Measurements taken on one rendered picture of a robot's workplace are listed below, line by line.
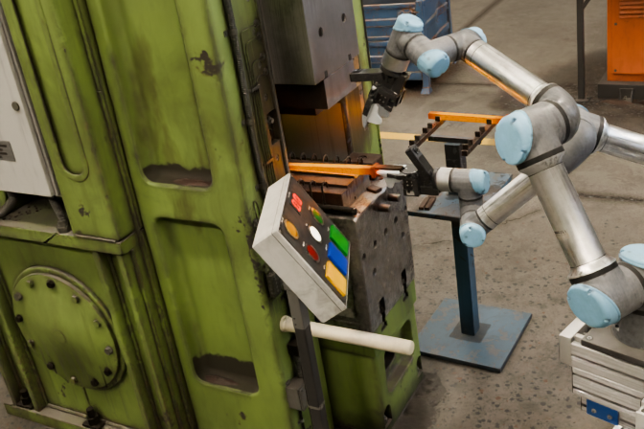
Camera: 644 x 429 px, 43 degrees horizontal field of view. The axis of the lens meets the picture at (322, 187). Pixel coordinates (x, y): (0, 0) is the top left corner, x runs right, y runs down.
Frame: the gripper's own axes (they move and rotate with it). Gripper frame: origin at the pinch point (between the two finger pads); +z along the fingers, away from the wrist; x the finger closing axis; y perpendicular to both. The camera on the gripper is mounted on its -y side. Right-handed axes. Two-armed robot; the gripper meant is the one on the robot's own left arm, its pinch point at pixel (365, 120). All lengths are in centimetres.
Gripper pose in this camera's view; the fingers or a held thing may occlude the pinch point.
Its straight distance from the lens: 245.2
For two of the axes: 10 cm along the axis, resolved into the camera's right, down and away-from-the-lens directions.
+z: -2.7, 7.6, 6.0
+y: 8.4, 4.8, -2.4
